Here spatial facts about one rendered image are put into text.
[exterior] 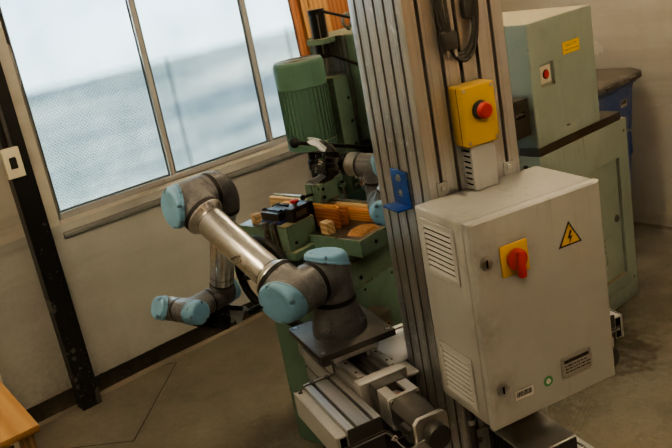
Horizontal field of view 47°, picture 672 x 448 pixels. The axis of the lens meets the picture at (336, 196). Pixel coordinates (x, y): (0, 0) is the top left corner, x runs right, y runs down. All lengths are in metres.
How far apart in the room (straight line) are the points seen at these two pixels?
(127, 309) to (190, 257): 0.41
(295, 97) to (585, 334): 1.30
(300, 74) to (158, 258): 1.66
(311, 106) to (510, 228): 1.20
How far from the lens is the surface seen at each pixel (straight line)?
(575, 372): 1.84
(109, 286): 3.90
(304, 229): 2.66
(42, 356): 3.87
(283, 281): 1.95
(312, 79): 2.64
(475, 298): 1.61
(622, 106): 4.42
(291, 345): 3.00
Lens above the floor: 1.76
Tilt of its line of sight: 16 degrees down
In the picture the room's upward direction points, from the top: 11 degrees counter-clockwise
